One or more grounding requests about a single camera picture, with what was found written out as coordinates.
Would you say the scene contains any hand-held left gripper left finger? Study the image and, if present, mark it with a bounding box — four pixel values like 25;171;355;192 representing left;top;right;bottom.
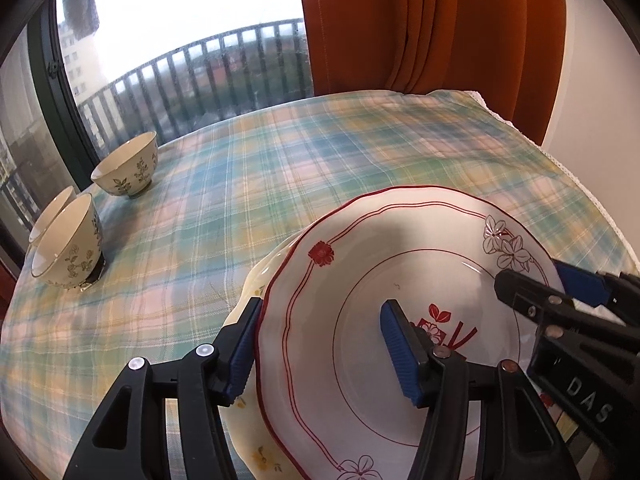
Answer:
62;296;264;480

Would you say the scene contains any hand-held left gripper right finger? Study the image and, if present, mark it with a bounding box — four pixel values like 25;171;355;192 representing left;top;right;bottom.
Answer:
379;298;583;480

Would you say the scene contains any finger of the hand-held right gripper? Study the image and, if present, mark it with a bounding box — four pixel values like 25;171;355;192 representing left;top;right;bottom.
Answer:
493;269;611;335
552;260;640;321

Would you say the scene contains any scalloped yellow floral plate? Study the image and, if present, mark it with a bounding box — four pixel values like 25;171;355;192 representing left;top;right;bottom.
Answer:
221;235;306;480

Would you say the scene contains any white plate with red pattern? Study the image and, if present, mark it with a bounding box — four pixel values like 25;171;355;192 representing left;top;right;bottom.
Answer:
255;186;566;480

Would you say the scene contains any cream floral bowl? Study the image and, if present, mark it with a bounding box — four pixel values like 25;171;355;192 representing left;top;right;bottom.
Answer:
91;131;160;200
27;185;77;243
30;192;105;293

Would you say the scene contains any plaid tablecloth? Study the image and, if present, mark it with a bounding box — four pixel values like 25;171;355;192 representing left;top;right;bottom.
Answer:
0;89;633;480

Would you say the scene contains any orange curtain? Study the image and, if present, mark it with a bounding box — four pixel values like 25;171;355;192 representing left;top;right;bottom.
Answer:
295;0;567;146

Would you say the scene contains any dark balcony railing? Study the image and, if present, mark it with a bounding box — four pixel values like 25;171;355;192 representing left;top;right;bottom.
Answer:
0;17;313;241

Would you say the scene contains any dark patterned hanging garment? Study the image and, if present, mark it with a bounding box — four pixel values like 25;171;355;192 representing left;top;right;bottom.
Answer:
62;0;101;41

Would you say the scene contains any black window frame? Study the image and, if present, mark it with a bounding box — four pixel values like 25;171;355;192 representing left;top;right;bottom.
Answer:
27;0;101;186

